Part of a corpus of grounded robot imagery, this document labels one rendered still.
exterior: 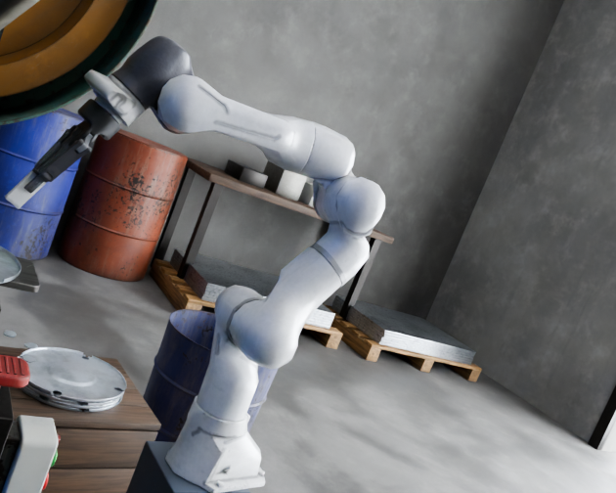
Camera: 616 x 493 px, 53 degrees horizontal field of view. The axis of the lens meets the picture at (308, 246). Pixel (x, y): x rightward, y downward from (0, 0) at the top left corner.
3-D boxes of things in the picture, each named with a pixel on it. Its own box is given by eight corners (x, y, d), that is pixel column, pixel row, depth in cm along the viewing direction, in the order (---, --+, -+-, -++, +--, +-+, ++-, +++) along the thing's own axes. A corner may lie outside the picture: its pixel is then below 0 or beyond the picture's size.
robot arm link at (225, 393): (221, 380, 144) (260, 284, 141) (253, 424, 128) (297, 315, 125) (178, 374, 138) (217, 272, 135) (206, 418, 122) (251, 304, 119)
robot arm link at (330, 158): (397, 145, 129) (364, 150, 145) (320, 118, 123) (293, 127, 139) (374, 234, 129) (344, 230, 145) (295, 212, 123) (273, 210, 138)
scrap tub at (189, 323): (211, 429, 249) (254, 322, 243) (253, 496, 214) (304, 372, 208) (110, 420, 226) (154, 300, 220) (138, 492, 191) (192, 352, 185)
